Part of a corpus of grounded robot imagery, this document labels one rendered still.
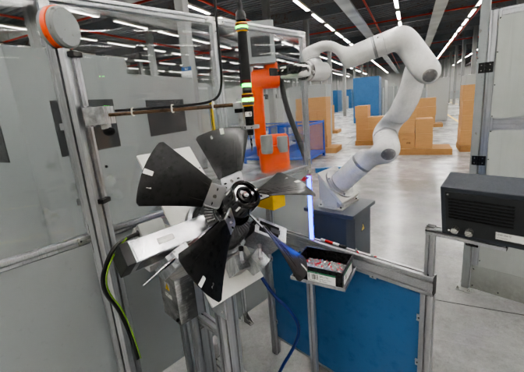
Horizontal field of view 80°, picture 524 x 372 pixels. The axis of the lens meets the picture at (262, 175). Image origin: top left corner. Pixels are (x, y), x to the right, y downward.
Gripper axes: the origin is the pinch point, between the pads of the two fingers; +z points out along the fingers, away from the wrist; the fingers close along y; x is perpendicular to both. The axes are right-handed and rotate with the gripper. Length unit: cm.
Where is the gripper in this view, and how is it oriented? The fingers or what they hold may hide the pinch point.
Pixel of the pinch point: (279, 70)
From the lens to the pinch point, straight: 131.6
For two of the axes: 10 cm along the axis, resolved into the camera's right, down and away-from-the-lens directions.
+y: -7.1, -1.1, 7.0
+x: -0.7, -9.7, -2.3
